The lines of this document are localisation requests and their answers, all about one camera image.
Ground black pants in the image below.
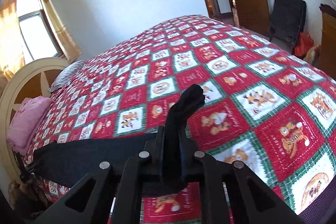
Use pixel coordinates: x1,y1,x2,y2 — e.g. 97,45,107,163
31,84,205,195

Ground cream wooden headboard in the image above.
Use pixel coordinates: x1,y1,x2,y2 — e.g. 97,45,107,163
1,57,69,181

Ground red patchwork bedspread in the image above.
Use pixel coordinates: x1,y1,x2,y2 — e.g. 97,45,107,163
23,15,335,213

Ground yellow curtain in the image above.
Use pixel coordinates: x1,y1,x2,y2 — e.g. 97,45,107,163
1,0,25,81
41,0,83,63

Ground wooden cabinet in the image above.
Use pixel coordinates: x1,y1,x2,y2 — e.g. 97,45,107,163
315,4,336,80

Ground window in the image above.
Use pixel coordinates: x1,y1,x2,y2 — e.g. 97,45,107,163
17,0,63,64

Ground right yellow curtain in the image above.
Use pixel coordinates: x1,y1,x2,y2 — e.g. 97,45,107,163
41,0,83,63

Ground striped pillow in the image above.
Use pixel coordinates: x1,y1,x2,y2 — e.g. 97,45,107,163
49,60,86,93

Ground red bag on floor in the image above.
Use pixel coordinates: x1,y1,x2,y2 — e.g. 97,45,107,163
293,31,321,65

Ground black folding chair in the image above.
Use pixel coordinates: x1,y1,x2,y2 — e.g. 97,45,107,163
269,0,306,50

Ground pink folded blanket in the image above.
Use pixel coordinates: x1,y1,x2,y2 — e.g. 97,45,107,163
6,96,52,155

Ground left yellow curtain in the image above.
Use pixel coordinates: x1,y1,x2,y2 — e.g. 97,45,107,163
1,0,25,81

